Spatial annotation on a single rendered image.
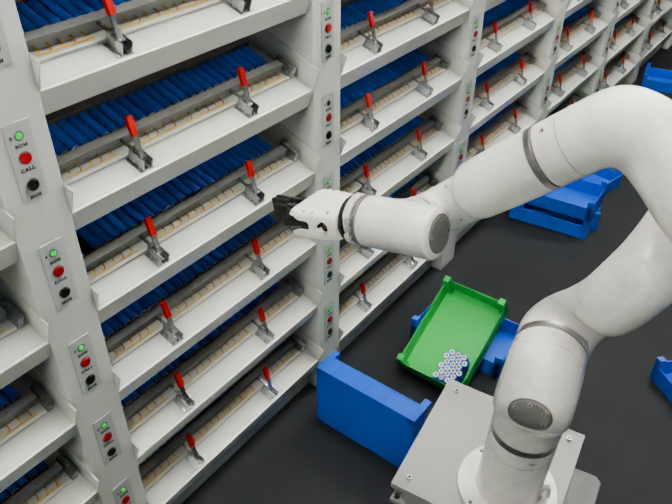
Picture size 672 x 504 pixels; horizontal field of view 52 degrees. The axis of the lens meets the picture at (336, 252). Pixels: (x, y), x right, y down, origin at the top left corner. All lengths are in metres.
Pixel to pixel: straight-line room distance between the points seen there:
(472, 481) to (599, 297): 0.55
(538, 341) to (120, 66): 0.76
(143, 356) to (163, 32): 0.62
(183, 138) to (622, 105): 0.76
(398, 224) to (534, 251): 1.64
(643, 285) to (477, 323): 1.18
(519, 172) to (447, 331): 1.24
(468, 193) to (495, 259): 1.62
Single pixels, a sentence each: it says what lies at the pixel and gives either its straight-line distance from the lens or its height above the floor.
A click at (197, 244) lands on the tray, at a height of 0.71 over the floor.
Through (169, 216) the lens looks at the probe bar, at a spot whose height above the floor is 0.76.
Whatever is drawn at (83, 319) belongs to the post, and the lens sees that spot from 1.25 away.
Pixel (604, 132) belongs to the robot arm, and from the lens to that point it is 0.88.
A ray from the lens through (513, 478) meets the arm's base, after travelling 1.32.
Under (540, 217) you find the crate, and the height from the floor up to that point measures 0.04.
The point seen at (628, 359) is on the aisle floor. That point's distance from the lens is 2.30.
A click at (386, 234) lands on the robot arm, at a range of 1.05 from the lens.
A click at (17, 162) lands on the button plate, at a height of 1.03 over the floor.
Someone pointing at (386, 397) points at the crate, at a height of 0.20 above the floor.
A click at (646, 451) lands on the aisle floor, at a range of 2.06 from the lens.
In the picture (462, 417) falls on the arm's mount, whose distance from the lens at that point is 1.53.
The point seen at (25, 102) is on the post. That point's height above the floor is 1.10.
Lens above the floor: 1.49
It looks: 36 degrees down
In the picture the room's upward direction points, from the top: straight up
